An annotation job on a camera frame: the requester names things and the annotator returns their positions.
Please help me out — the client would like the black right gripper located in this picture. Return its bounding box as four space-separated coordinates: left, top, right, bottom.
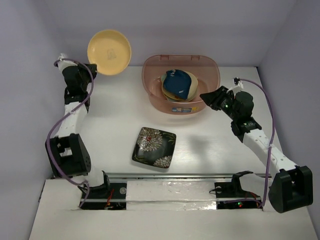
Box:
199 85 239 121

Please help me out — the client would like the cream bird pattern plate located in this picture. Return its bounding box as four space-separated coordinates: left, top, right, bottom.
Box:
160 71 198 102

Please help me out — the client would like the yellow round plastic plate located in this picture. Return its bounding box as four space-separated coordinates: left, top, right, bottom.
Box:
87 29 132 76

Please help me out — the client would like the dark blue leaf plate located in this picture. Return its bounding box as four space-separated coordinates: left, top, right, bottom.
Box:
163 69 192 100

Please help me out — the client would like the black floral square plate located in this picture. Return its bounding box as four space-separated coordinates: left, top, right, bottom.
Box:
131 127 177 169

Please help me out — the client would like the white divided round plate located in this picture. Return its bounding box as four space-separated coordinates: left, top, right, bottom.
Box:
161 80 199 100

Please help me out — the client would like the light green rectangular plate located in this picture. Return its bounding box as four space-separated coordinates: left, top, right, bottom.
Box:
166 97 193 103

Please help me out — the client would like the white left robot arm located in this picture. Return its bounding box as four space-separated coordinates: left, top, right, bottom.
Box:
45 53 111 200

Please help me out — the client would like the pink translucent plastic bin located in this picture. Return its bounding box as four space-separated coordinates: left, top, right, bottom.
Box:
141 54 220 115

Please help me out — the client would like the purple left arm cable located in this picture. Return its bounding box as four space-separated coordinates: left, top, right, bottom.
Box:
46 57 95 208

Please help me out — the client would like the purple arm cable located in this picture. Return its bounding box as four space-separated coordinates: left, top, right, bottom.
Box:
241 78 276 209
46 57 95 208

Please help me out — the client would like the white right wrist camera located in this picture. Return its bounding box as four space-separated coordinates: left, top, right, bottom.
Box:
227 77 244 94

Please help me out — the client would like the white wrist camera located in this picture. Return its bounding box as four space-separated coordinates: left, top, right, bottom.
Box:
227 77 244 94
54 53 69 69

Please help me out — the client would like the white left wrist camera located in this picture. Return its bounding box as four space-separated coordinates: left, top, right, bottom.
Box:
54 53 69 69

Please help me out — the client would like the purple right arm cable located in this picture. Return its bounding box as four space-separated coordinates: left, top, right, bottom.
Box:
241 78 276 209

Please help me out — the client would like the aluminium rail frame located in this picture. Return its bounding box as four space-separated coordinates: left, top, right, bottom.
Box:
51 66 291 180

